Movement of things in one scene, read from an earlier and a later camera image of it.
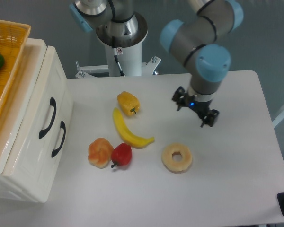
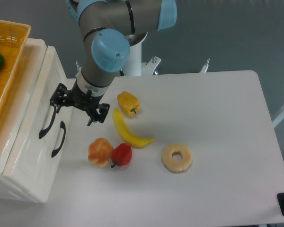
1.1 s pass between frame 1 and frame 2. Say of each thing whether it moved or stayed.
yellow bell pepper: stayed
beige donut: stayed
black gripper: moved
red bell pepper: stayed
